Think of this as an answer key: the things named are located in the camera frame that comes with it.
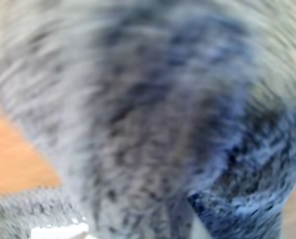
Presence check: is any grey microfibre cloth with label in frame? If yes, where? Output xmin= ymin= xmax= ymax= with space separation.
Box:
xmin=0 ymin=0 xmax=296 ymax=239

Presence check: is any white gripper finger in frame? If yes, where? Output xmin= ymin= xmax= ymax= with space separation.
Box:
xmin=184 ymin=198 xmax=214 ymax=239

